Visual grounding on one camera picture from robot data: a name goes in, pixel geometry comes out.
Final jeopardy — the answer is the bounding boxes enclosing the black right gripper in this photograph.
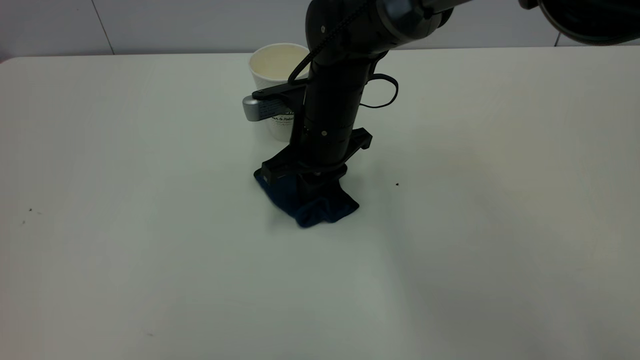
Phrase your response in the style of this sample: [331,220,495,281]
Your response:
[261,128,373,201]

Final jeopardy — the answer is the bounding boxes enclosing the dark blue cleaning cloth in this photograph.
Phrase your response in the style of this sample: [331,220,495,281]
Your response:
[253,167,360,229]

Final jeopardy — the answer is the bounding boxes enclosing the white paper coffee cup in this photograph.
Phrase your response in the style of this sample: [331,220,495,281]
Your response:
[249,43,312,142]

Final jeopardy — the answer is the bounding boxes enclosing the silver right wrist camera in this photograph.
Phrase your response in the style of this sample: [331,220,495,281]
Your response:
[242,81,308,123]

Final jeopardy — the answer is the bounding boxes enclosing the black right arm cable loop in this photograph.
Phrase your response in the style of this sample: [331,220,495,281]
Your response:
[360,73,400,110]

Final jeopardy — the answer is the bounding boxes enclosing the black braided camera cable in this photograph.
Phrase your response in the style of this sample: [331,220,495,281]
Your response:
[288,0,373,86]

